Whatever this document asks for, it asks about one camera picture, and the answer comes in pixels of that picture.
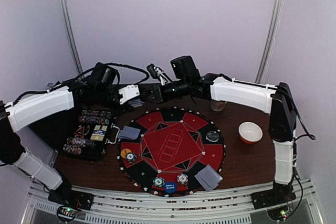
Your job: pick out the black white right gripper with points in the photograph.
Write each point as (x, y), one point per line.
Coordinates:
(157, 93)

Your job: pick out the green blue 50 chip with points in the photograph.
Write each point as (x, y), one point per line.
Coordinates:
(158, 182)

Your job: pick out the cream patterned ceramic mug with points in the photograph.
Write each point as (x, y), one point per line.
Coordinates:
(217, 106)

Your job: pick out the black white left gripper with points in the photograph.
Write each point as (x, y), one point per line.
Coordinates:
(115, 98)

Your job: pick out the white orange bowl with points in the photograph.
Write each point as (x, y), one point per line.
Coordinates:
(250, 133)

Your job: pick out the face down card seat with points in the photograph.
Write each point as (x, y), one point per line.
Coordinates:
(203, 182)
(122, 134)

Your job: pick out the black dealer button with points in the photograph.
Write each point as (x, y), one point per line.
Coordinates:
(212, 136)

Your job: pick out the blue backed card deck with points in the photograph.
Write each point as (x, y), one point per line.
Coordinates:
(135, 103)

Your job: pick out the round red black poker mat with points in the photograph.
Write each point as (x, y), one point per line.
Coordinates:
(171, 141)

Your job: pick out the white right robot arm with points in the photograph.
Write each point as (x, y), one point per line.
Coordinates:
(270, 105)

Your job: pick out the mixed colour chip stack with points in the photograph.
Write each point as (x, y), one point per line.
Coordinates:
(131, 158)

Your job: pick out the chrome case handle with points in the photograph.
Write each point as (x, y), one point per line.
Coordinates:
(114, 133)

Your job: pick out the blue white 100 chip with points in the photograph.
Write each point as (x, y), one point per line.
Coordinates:
(182, 179)

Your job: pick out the right aluminium frame post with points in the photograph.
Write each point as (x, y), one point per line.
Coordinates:
(270, 41)

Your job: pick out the Texas Hold'em card box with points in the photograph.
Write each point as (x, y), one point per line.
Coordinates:
(99, 132)

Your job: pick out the black poker chip case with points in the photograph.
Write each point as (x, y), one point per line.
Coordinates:
(55, 129)

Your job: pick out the black 100 chip stack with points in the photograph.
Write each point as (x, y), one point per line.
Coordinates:
(82, 142)

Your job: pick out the red triangle dice pack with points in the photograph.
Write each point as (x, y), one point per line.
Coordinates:
(81, 131)

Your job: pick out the orange big blind button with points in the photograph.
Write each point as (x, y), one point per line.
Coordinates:
(124, 152)

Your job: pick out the top multicolour chip row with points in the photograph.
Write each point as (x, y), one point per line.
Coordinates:
(97, 117)

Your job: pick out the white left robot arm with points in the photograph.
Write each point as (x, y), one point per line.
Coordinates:
(34, 109)

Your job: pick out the blue small blind button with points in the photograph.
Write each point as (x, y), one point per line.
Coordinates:
(170, 187)

